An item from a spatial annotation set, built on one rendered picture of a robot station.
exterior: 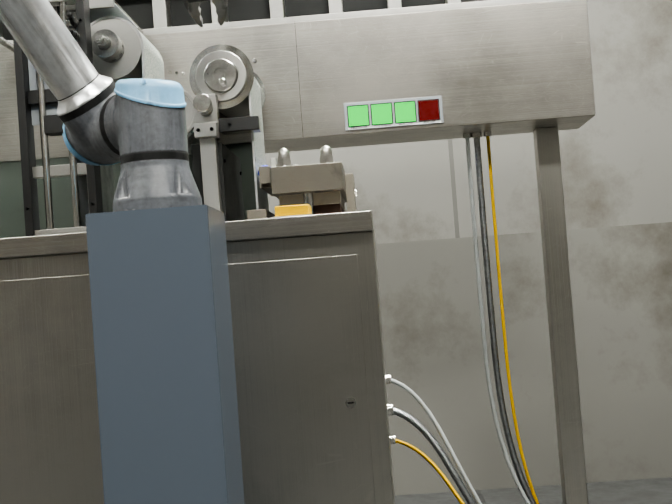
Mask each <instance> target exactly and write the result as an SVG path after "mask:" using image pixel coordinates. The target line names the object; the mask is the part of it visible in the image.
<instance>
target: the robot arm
mask: <svg viewBox="0 0 672 504"><path fill-rule="evenodd" d="M182 1H183V3H184V5H185V7H186V9H187V10H188V12H189V13H190V15H191V17H192V18H193V20H194V21H195V22H196V23H197V24H198V25H199V26H200V27H203V18H202V17H201V15H200V14H201V8H200V7H199V5H200V2H202V1H209V0H182ZM211 2H212V3H213V4H214V5H215V7H216V14H217V15H218V18H217V21H218V23H219V24H220V26H222V25H223V23H224V21H225V19H226V13H227V3H228V0H211ZM0 20H1V21H2V23H3V24H4V25H5V27H6V28H7V30H8V31H9V32H10V34H11V35H12V37H13V38H14V40H15V41H16V42H17V44H18V45H19V47H20V48H21V49H22V51H23V52H24V54H25V55H26V56H27V58H28V59H29V61H30V62H31V63H32V65H33V66H34V68H35V69H36V70H37V72H38V73H39V75H40V76H41V78H42V79H43V80H44V82H45V83H46V85H47V86H48V87H49V89H50V90H51V92H52V93H53V94H54V96H55V97H56V99H57V100H58V108H57V115H58V116H59V118H60V119H61V121H62V122H63V126H62V128H63V139H64V142H65V144H66V146H67V148H68V150H69V151H70V152H71V153H72V154H73V155H74V156H75V157H76V158H77V159H79V160H80V161H82V162H84V163H86V164H89V165H94V166H101V165H103V166H108V165H114V164H117V163H119V162H120V167H121V171H120V176H119V180H118V184H117V188H116V192H115V196H114V200H113V212H116V211H129V210H143V209H156V208H169V207H182V206H195V205H202V198H201V195H200V193H199V190H198V188H197V185H196V183H195V180H194V177H193V175H192V172H191V170H190V166H189V155H188V139H187V125H186V110H185V107H186V102H185V99H184V90H183V87H182V86H181V84H179V83H178V82H175V81H170V80H161V79H121V80H118V81H117V82H116V84H115V82H114V81H113V79H112V78H111V77H107V76H103V75H99V74H98V72H97V71H96V70H95V68H94V67H93V65H92V64H91V62H90V61H89V59H88V58H87V56H86V55H85V54H84V52H83V51H82V49H81V48H80V46H79V45H78V43H77V42H76V40H75V39H74V38H73V36H72V35H71V33H70V32H69V30H68V29H67V27H66V26H65V24H64V23H63V22H62V20H61V19H60V17H59V16H58V14H57V13H56V11H55V10H54V8H53V7H52V5H51V4H50V3H49V1H48V0H0Z"/></svg>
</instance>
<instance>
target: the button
mask: <svg viewBox="0 0 672 504"><path fill-rule="evenodd" d="M302 214H312V212H311V206H310V205H309V204H299V205H286V206H276V207H275V217H276V216H289V215H302Z"/></svg>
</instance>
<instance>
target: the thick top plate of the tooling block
mask: <svg viewBox="0 0 672 504"><path fill-rule="evenodd" d="M270 172H271V186H272V194H273V195H274V196H275V197H277V198H278V199H279V196H283V195H296V194H303V193H306V192H313V193H322V192H335V191H340V192H341V194H342V196H343V199H344V201H345V202H347V199H346V185H345V174H346V173H345V170H344V167H343V165H342V162H333V163H320V164H307V165H294V166H281V167H270Z"/></svg>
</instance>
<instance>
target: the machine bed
mask: <svg viewBox="0 0 672 504"><path fill-rule="evenodd" d="M225 230H226V242H233V241H246V240H260V239H273V238H286V237H299V236H313V235H326V234H339V233H353V232H366V231H373V233H374V238H375V228H374V222H373V216H372V211H371V210H367V211H354V212H341V213H328V214H315V215H301V216H288V217H275V218H262V219H249V220H236V221H225ZM87 252H88V248H87V233H86V232H78V233H65V234H51V235H38V236H25V237H12V238H0V259H7V258H20V257H34V256H47V255H60V254H73V253H87Z"/></svg>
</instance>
